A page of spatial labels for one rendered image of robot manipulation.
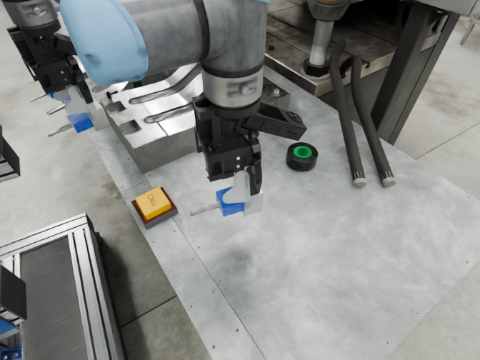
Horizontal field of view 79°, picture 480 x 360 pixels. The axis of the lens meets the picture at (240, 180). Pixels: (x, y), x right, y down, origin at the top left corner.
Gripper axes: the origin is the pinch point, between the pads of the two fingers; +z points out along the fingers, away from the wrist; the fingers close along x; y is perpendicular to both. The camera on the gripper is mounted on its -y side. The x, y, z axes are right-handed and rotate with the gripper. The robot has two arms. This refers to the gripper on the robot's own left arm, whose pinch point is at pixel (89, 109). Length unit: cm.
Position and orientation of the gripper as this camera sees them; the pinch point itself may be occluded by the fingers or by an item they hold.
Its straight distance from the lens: 80.4
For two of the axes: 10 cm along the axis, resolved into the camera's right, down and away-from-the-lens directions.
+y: -7.3, 5.0, -4.6
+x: 6.8, 5.5, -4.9
